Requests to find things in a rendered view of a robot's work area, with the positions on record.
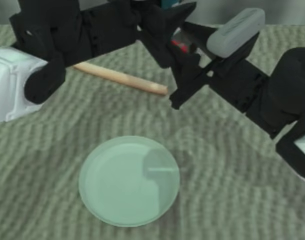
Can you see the small red object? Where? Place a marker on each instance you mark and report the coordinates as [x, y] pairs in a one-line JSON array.
[[180, 44]]

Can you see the light wooden stick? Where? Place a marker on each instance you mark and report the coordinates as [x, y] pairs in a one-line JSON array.
[[127, 79]]

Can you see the light green round plate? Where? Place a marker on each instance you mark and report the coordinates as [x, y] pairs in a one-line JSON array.
[[122, 185]]

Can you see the green textured table mat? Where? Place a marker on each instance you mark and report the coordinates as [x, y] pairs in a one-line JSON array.
[[42, 175]]

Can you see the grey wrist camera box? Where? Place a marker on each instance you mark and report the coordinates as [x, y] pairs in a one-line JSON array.
[[236, 32]]

